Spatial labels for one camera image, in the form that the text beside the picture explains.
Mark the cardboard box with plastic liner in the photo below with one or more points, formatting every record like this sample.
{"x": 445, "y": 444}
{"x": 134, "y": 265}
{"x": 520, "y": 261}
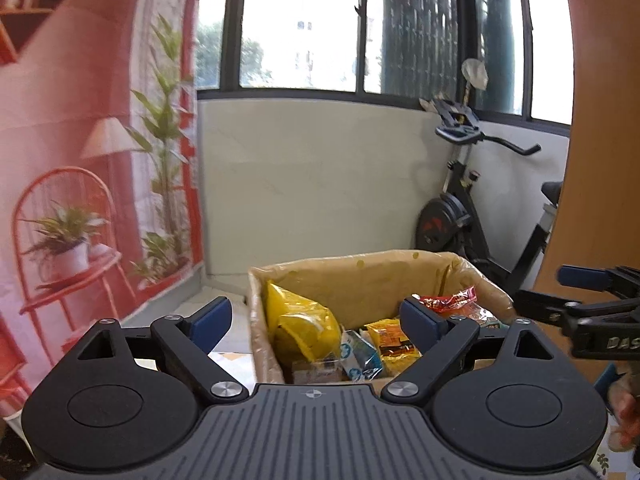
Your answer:
{"x": 380, "y": 285}

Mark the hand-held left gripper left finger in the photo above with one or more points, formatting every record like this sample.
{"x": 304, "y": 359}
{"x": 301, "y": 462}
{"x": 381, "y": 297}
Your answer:
{"x": 212, "y": 322}

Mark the person's right hand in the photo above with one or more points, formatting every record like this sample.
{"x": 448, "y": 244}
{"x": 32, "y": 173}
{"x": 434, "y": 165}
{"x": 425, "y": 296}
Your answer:
{"x": 627, "y": 405}

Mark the yellow orange snack packet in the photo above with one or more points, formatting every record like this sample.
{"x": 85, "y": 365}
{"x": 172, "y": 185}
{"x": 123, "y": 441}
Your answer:
{"x": 390, "y": 345}

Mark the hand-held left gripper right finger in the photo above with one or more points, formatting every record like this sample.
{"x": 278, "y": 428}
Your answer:
{"x": 420, "y": 325}

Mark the red snack packet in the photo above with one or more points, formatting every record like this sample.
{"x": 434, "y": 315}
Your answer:
{"x": 450, "y": 302}

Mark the black exercise bike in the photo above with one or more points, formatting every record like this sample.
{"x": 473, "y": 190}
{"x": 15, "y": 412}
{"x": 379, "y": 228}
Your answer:
{"x": 445, "y": 220}

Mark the dark framed window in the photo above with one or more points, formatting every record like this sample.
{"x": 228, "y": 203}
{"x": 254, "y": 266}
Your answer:
{"x": 300, "y": 35}

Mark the blue white snack packet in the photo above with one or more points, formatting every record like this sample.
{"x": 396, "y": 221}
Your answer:
{"x": 357, "y": 355}

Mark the curved wooden panel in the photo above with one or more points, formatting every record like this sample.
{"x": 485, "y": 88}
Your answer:
{"x": 600, "y": 160}

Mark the large yellow snack packet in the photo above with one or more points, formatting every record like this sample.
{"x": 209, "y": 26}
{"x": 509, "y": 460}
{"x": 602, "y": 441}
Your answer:
{"x": 300, "y": 325}

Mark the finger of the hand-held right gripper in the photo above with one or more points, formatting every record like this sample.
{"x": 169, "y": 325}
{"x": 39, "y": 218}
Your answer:
{"x": 550, "y": 307}
{"x": 580, "y": 277}

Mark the printed room backdrop cloth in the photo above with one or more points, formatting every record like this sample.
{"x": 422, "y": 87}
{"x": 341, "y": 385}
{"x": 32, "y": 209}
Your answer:
{"x": 75, "y": 110}

